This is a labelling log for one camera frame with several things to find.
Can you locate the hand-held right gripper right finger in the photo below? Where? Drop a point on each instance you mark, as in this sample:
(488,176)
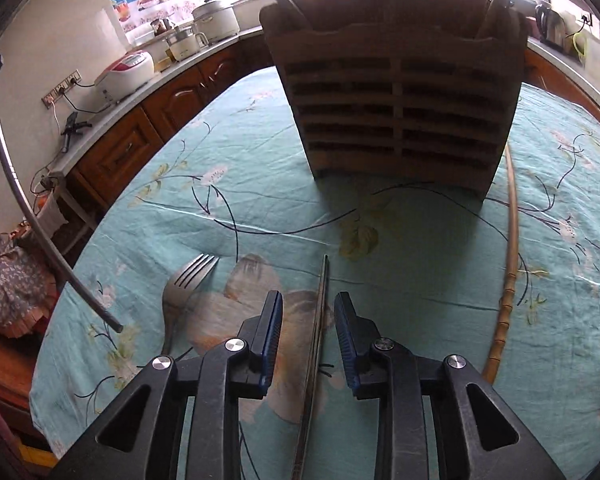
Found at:
(344,340)

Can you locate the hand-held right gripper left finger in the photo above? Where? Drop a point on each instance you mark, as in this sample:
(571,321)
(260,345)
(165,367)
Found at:
(275,340)

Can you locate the wooden utensil holder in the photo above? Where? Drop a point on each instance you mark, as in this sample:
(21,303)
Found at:
(395,46)

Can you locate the black gadget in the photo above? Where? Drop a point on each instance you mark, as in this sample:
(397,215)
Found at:
(72,130)

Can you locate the metal fork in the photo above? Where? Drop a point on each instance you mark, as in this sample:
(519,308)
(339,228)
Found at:
(180,300)

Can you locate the teal floral tablecloth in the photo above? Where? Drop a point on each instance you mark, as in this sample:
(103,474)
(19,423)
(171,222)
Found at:
(430,270)

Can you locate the white and red rice cooker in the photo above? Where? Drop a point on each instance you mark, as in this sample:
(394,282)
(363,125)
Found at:
(125,72)

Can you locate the wooden base cabinets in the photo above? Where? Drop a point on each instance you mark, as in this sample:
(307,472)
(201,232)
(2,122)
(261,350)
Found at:
(125,150)

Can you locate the small white electric pot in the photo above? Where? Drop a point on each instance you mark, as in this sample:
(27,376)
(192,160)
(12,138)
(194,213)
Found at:
(185,42)

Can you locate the floral cloth bundle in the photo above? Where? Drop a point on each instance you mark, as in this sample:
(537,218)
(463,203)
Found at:
(15,285)

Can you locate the large white pot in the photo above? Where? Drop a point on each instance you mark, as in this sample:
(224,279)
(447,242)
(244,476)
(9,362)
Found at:
(215,21)

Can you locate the wooden chair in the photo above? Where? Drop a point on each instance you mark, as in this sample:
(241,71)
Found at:
(5,375)

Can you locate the steel electric kettle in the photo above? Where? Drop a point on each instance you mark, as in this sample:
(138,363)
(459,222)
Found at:
(550,25)

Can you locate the wall power strip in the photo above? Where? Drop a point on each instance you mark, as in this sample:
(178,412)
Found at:
(62,89)

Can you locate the wall outlet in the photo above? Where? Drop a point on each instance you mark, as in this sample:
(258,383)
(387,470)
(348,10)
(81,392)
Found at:
(586,17)

